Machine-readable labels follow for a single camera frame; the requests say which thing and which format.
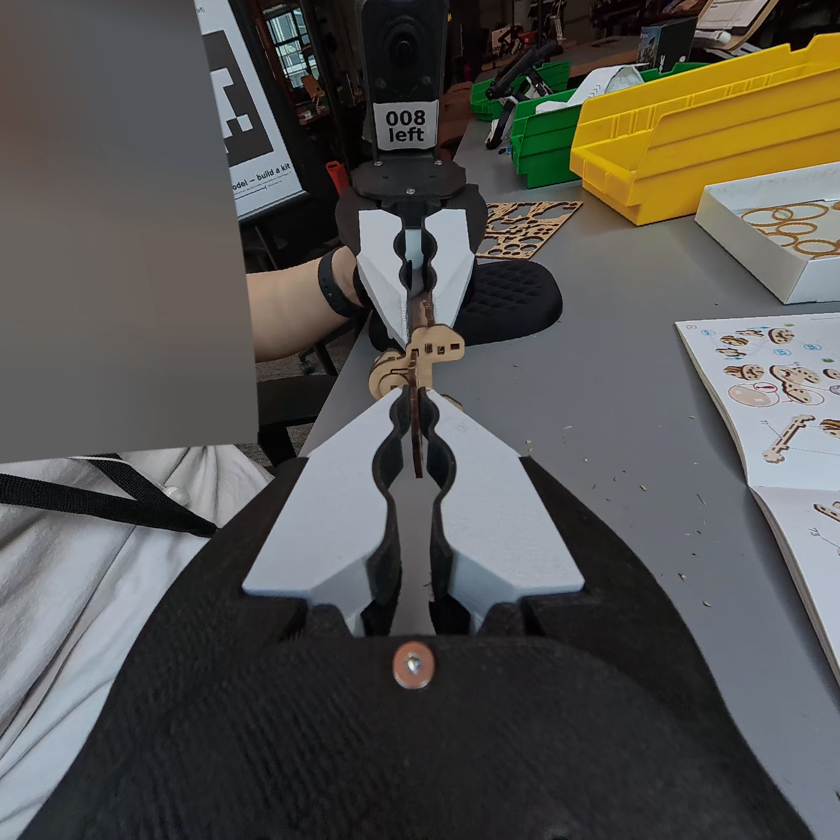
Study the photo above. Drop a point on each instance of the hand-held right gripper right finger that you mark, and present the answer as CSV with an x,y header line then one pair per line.
x,y
499,518

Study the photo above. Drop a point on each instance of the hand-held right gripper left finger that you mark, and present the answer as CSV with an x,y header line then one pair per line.
x,y
328,512

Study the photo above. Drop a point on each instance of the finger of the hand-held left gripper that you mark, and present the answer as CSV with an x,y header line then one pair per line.
x,y
449,262
380,269

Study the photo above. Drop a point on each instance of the wooden puzzle model assembly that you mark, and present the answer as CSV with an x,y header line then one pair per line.
x,y
433,351

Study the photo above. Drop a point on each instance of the person's left forearm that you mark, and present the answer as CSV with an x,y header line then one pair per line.
x,y
289,308

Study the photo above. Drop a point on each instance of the grey desk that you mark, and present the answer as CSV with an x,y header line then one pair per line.
x,y
623,407

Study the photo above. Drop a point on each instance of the black wristband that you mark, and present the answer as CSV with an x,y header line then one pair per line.
x,y
334,289

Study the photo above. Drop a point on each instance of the black quilted wrist pad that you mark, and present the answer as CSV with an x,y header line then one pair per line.
x,y
512,295

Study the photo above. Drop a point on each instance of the brown wooden object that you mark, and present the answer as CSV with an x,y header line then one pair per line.
x,y
456,118

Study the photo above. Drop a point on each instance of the small green plastic bin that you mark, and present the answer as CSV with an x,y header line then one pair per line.
x,y
482,98

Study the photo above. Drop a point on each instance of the punched wooden puzzle sheet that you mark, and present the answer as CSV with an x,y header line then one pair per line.
x,y
531,226

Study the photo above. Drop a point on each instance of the red plastic object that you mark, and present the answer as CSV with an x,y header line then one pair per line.
x,y
336,177

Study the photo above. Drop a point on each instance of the black chair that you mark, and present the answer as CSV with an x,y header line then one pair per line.
x,y
289,407

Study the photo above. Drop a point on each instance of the black tool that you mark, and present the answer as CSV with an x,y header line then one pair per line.
x,y
525,65

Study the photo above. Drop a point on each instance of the large green plastic bin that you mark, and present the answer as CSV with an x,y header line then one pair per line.
x,y
544,151

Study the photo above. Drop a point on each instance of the white bead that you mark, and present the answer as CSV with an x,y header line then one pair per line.
x,y
176,495

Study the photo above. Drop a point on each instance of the black and white marker poster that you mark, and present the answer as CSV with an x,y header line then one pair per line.
x,y
262,164

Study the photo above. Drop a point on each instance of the white packaging sheet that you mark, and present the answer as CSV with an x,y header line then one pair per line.
x,y
610,82

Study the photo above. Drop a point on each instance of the dark cardboard box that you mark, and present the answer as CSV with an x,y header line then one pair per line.
x,y
669,46

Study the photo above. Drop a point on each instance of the yellow plastic bin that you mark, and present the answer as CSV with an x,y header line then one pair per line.
x,y
689,131

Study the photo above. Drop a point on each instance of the person's white shirt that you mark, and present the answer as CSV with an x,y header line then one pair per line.
x,y
79,623

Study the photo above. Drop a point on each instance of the white cardboard tray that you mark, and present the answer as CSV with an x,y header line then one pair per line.
x,y
741,262

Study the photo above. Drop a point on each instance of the open instruction booklet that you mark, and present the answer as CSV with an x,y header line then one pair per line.
x,y
787,420

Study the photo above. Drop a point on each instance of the group of wooden rings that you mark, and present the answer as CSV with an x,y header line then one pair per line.
x,y
818,247

